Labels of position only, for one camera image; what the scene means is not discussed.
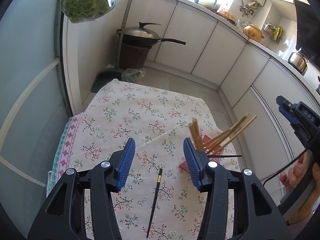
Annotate black chopstick gold band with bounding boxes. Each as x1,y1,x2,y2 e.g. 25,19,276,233
146,168,163,239

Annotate wooden chopstick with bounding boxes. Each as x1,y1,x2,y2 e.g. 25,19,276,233
192,119,203,151
203,113,249,147
205,115,257,155
203,128,231,151
188,123,197,149

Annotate person's right hand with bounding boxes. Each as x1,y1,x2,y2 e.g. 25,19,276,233
279,152,320,225

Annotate pink perforated utensil basket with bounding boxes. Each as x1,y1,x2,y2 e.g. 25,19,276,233
177,134,226,173

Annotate large steel stockpot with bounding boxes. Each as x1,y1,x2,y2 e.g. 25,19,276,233
316,76,320,95

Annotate floral tablecloth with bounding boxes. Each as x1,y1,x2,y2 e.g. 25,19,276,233
47,80,220,239

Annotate steel pot with lid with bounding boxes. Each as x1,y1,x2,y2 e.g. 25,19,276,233
287,48,309,76

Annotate clear plastic bag on floor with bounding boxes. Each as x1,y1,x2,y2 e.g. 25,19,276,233
121,68,145,83

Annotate yellow green snack packets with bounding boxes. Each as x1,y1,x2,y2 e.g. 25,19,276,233
264,22,283,42

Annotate dark brown bin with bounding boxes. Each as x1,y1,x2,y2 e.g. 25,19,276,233
119,43,152,70

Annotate yellow ceramic pot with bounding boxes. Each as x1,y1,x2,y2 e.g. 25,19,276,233
243,24,264,42

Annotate black wok with lid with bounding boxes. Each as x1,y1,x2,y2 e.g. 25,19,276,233
117,22,186,48

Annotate black cable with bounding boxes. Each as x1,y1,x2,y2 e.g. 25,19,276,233
262,149,309,185

